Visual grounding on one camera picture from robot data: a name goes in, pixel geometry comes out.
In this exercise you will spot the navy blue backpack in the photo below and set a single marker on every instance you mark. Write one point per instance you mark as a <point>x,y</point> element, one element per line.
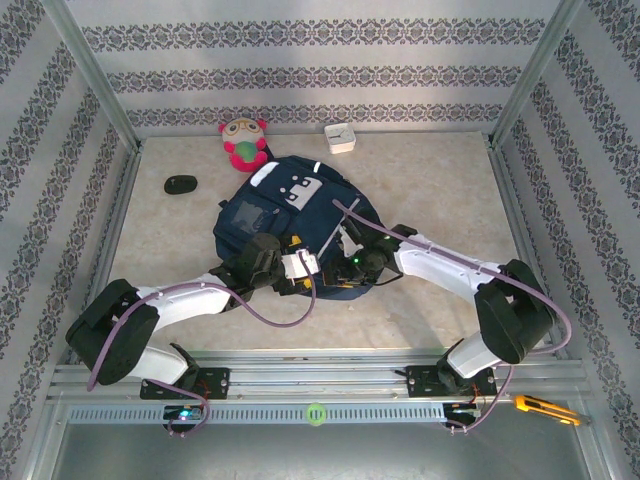
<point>280,200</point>

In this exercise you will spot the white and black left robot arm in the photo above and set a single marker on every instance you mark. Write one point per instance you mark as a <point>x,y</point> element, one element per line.
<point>185,300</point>

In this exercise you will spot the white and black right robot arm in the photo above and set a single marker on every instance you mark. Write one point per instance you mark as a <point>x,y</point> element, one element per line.
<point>440,272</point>

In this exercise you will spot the pink and white plush toy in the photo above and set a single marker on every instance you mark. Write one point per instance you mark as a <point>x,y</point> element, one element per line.
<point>245,147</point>

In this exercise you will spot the black computer mouse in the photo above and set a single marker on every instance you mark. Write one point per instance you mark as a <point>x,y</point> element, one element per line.
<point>180,184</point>

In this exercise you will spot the white square clock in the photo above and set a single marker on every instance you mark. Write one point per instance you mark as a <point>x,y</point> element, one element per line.
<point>340,137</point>

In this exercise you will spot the small electronics board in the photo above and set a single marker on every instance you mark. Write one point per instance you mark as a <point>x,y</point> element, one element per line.
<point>182,414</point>
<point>460,411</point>

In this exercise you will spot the yellow utility knife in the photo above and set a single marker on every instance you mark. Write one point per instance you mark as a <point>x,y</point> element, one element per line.
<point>540,407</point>

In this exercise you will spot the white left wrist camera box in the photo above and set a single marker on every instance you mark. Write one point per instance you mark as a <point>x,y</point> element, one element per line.
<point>299,264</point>

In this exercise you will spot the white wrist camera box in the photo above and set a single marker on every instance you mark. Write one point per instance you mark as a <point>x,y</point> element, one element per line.
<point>351,242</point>
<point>299,264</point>

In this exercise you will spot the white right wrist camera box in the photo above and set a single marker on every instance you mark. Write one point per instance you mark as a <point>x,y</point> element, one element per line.
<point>351,242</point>

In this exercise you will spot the aluminium table side rail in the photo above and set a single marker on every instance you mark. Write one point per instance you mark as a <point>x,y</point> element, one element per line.
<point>510,210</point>
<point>117,225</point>

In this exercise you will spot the aluminium frame post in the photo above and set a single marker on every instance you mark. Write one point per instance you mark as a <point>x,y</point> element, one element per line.
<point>535,65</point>
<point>85,65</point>

